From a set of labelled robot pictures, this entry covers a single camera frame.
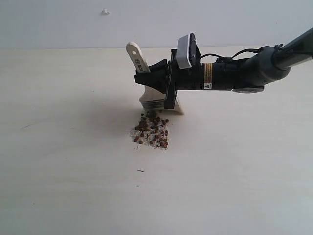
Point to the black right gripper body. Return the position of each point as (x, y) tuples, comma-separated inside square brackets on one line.
[(221, 75)]

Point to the small white wall hook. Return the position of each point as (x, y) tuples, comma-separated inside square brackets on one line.
[(105, 12)]

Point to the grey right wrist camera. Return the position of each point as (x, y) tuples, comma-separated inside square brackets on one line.
[(187, 51)]

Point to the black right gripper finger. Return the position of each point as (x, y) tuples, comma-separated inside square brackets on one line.
[(161, 66), (155, 80)]

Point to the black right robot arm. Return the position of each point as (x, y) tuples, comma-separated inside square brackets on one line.
[(269, 63)]

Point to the wooden paint brush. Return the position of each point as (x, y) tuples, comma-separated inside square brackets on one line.
[(151, 99)]

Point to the brown beads and white crumbs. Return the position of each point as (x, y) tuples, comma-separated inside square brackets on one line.
[(151, 130)]

